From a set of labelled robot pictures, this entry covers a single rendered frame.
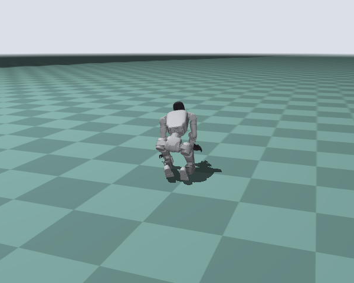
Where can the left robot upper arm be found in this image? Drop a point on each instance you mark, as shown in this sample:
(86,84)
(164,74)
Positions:
(163,128)

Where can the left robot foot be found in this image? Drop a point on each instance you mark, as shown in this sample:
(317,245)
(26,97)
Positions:
(168,172)

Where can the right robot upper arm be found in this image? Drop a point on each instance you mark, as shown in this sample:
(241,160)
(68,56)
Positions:
(193,125)

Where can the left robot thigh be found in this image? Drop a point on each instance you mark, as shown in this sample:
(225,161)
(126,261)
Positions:
(160,146)

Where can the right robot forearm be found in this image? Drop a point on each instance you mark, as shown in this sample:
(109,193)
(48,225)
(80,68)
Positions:
(192,141)

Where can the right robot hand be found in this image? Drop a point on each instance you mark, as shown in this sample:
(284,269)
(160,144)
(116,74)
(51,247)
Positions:
(197,147)

